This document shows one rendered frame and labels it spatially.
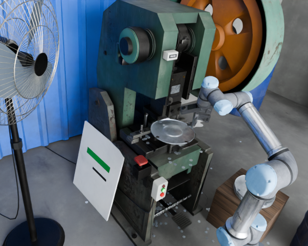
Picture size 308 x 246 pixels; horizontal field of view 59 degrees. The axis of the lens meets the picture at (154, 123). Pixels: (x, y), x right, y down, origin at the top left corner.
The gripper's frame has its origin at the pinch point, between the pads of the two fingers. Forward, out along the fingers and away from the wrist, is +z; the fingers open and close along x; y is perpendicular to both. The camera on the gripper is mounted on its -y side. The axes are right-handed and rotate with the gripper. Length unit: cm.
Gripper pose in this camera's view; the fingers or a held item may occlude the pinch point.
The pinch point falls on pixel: (192, 125)
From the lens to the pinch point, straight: 156.8
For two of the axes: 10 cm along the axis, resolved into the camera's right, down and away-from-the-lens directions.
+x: 1.1, -7.6, 6.4
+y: 9.9, 1.4, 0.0
